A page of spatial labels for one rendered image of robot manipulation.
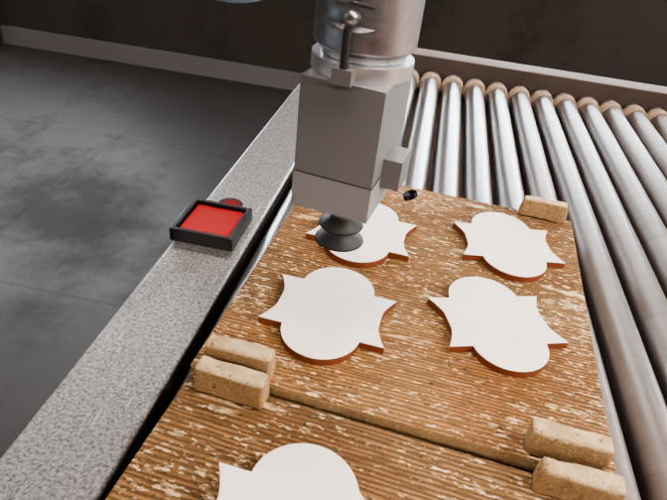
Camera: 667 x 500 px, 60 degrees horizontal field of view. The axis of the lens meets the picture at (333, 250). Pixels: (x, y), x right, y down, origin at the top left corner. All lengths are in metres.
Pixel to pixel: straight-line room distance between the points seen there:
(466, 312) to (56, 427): 0.38
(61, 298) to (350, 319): 1.66
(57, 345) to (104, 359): 1.40
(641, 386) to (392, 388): 0.25
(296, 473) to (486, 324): 0.26
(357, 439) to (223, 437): 0.10
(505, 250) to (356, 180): 0.31
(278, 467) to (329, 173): 0.21
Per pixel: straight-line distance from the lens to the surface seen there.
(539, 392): 0.55
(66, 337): 1.98
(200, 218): 0.71
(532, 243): 0.73
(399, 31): 0.41
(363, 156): 0.42
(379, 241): 0.66
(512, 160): 1.01
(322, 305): 0.56
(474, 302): 0.61
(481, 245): 0.70
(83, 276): 2.21
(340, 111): 0.41
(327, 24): 0.41
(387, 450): 0.46
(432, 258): 0.67
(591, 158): 1.10
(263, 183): 0.82
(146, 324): 0.58
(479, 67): 1.42
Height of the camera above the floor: 1.30
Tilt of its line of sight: 34 degrees down
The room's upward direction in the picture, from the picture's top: 7 degrees clockwise
